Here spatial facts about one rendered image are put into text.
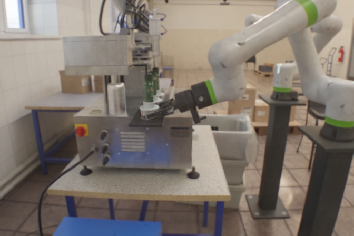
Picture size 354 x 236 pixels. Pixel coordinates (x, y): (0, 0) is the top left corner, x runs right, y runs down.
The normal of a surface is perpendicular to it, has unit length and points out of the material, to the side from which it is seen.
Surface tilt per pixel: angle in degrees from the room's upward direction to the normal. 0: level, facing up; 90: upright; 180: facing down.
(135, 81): 90
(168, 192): 0
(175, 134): 90
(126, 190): 0
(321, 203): 90
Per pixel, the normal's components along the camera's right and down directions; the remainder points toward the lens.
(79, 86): -0.30, 0.24
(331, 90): -0.97, 0.04
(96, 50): -0.03, 0.25
